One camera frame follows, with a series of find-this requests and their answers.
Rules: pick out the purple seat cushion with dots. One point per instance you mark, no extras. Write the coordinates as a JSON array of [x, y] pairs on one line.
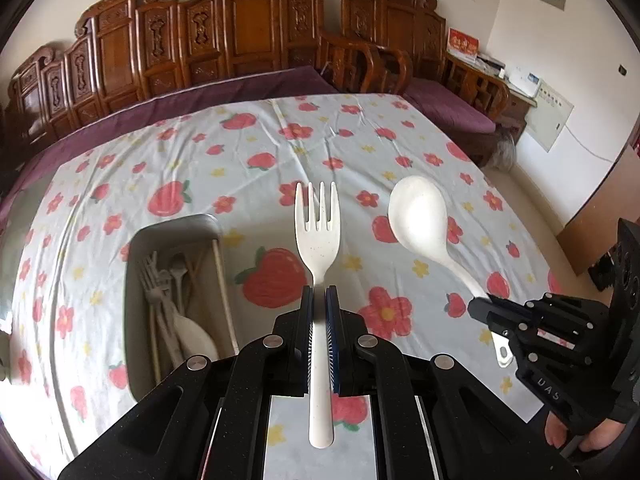
[[450, 105]]

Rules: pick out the white box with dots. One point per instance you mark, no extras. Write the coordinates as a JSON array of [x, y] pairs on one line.
[[525, 81]]

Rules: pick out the floral tablecloth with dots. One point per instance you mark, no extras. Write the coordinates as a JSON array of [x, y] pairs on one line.
[[250, 170]]

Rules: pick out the stack of papers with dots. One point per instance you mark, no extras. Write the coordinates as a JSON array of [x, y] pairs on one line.
[[490, 62]]

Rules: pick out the clear plastic bag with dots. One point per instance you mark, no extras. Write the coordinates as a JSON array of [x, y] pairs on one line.
[[504, 152]]

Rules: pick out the wooden chopstick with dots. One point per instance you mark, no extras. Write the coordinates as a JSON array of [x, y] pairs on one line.
[[154, 345]]

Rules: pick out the long purple bench cushion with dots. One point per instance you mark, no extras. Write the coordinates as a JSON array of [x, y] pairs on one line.
[[150, 105]]

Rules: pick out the long carved wooden bench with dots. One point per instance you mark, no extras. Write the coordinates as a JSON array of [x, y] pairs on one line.
[[165, 35]]

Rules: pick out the cream plastic fork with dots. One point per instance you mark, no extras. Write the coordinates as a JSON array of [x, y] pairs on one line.
[[317, 240]]

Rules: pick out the red box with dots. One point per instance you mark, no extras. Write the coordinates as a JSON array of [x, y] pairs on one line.
[[462, 42]]

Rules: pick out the carved wooden armchair bench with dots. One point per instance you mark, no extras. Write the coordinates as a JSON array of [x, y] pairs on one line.
[[390, 30]]

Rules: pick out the person's right hand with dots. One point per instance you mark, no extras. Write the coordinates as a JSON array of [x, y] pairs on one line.
[[555, 430]]

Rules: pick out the wooden board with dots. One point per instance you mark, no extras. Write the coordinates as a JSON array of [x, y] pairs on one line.
[[600, 210]]

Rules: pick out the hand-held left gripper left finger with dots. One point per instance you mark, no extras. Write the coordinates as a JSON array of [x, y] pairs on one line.
[[305, 340]]

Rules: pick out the white wall panel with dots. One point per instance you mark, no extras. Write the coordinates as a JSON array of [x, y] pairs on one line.
[[550, 117]]

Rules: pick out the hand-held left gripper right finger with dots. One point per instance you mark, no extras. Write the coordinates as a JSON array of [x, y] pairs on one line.
[[334, 340]]

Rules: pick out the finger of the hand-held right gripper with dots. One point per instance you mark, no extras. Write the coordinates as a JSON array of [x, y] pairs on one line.
[[505, 310], [525, 345]]

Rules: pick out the cream plastic spoon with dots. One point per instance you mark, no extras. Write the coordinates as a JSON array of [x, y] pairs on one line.
[[192, 335], [415, 215]]

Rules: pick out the metal tray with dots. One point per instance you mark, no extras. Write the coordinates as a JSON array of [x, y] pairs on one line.
[[170, 232]]

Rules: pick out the wooden side table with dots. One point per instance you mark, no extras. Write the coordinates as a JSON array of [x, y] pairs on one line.
[[515, 110]]

